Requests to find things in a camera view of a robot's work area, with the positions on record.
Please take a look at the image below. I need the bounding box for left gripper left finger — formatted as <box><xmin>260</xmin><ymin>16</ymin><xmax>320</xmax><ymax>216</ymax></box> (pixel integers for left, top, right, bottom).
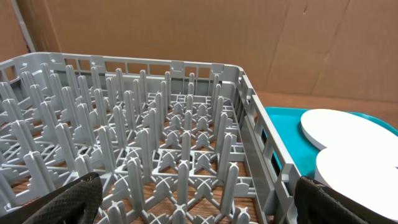
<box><xmin>1</xmin><ymin>172</ymin><xmax>103</xmax><ymax>224</ymax></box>

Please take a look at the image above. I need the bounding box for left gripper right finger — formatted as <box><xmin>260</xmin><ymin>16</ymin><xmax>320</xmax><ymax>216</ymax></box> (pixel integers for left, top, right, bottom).
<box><xmin>294</xmin><ymin>175</ymin><xmax>395</xmax><ymax>224</ymax></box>

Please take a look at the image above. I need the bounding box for teal serving tray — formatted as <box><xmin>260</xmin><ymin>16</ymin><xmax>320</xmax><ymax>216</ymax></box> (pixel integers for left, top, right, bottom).
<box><xmin>262</xmin><ymin>106</ymin><xmax>398</xmax><ymax>180</ymax></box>

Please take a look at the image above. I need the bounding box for medium white bowl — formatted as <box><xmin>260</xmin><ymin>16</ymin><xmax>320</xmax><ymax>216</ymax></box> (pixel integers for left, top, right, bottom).
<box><xmin>315</xmin><ymin>147</ymin><xmax>397</xmax><ymax>222</ymax></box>

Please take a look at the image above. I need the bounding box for large white plate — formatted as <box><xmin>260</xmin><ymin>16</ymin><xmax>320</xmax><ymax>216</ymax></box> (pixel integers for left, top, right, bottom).
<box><xmin>300</xmin><ymin>109</ymin><xmax>397</xmax><ymax>150</ymax></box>

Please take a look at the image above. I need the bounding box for grey dish rack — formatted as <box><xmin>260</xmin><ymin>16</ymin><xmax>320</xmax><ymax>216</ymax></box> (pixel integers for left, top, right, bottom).
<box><xmin>1</xmin><ymin>52</ymin><xmax>300</xmax><ymax>223</ymax></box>

